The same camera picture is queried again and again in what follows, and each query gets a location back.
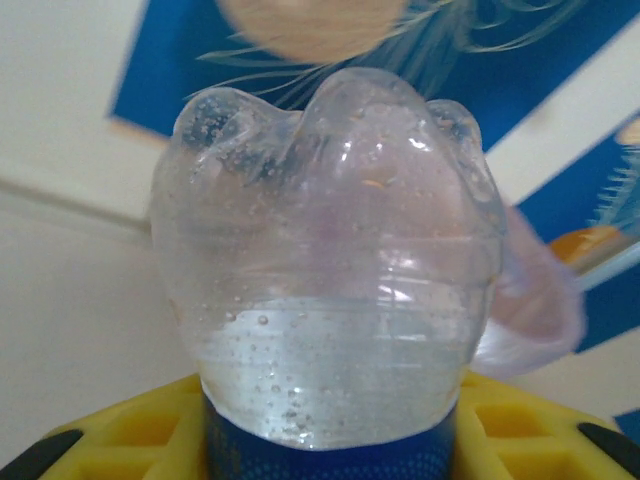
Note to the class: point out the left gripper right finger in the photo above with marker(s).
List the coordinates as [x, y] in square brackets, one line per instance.
[525, 440]

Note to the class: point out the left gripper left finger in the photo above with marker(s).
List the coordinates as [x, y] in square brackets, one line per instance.
[125, 440]

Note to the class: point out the clear bottle dark blue label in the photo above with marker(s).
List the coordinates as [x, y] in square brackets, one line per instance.
[325, 250]

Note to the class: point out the pink plastic bin liner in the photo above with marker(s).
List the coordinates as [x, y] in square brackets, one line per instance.
[535, 310]

